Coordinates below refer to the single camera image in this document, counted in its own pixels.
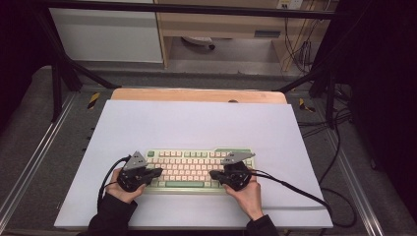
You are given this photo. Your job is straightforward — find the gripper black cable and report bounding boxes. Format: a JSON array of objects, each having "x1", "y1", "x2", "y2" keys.
[
  {"x1": 250, "y1": 169, "x2": 357, "y2": 229},
  {"x1": 96, "y1": 155, "x2": 132, "y2": 211}
]

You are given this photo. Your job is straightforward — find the white cabinet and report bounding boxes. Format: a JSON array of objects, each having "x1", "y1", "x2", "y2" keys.
[{"x1": 49, "y1": 0, "x2": 164, "y2": 64}]

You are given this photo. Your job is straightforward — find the black frame leg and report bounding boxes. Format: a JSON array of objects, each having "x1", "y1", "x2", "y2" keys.
[
  {"x1": 31, "y1": 6, "x2": 123, "y2": 124},
  {"x1": 275, "y1": 0, "x2": 378, "y2": 130}
]

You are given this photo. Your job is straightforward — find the hanging cable bundle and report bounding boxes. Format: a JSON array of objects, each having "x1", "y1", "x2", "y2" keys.
[{"x1": 282, "y1": 15, "x2": 317, "y2": 76}]

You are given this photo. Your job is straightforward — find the aluminium rail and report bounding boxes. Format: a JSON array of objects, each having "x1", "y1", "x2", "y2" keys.
[
  {"x1": 323, "y1": 127, "x2": 386, "y2": 236},
  {"x1": 0, "y1": 92, "x2": 79, "y2": 224}
]

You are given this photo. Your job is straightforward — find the white power strip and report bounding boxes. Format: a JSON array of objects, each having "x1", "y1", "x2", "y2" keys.
[{"x1": 276, "y1": 0, "x2": 305, "y2": 11}]

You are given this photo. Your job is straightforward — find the cream pink green keyboard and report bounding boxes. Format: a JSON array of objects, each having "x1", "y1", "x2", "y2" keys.
[{"x1": 140, "y1": 147, "x2": 259, "y2": 196}]

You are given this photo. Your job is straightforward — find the light wooden desk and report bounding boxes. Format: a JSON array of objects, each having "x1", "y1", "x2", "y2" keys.
[{"x1": 153, "y1": 0, "x2": 339, "y2": 72}]

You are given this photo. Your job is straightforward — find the black floor cables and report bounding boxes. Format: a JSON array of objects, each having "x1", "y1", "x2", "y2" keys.
[{"x1": 296, "y1": 83, "x2": 354, "y2": 140}]

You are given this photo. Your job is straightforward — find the black curtain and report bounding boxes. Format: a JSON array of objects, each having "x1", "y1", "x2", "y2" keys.
[
  {"x1": 0, "y1": 0, "x2": 51, "y2": 136},
  {"x1": 337, "y1": 0, "x2": 417, "y2": 214}
]

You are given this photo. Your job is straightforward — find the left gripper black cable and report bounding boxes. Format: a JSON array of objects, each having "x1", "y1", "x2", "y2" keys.
[{"x1": 96, "y1": 155, "x2": 132, "y2": 211}]

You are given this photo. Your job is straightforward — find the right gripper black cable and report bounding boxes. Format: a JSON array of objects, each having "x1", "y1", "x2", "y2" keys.
[{"x1": 250, "y1": 169, "x2": 357, "y2": 229}]

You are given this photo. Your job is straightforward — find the person's right hand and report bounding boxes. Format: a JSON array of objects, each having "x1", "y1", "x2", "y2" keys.
[{"x1": 224, "y1": 178, "x2": 265, "y2": 221}]

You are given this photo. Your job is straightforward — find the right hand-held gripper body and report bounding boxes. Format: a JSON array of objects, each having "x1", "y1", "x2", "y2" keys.
[{"x1": 220, "y1": 150, "x2": 256, "y2": 192}]

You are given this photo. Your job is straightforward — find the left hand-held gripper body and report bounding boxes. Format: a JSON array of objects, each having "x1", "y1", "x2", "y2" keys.
[{"x1": 116, "y1": 150, "x2": 153, "y2": 194}]

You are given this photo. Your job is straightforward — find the pale lavender board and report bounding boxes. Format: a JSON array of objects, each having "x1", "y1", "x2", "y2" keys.
[{"x1": 53, "y1": 99, "x2": 334, "y2": 230}]

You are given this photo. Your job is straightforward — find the wooden table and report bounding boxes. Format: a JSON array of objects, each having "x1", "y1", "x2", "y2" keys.
[{"x1": 110, "y1": 88, "x2": 288, "y2": 105}]

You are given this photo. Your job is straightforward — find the black frame crossbar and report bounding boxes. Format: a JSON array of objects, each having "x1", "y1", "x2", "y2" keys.
[{"x1": 32, "y1": 0, "x2": 342, "y2": 21}]

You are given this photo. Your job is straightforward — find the office chair base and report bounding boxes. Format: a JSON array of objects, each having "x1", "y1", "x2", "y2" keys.
[{"x1": 180, "y1": 35, "x2": 216, "y2": 51}]

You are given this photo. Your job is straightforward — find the person's left hand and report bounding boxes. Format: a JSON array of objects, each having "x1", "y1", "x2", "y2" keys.
[{"x1": 104, "y1": 167, "x2": 147, "y2": 205}]

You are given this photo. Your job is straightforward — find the yellow black striped tape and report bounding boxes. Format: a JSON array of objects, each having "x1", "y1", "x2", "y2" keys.
[
  {"x1": 297, "y1": 97, "x2": 317, "y2": 114},
  {"x1": 86, "y1": 91, "x2": 101, "y2": 110}
]

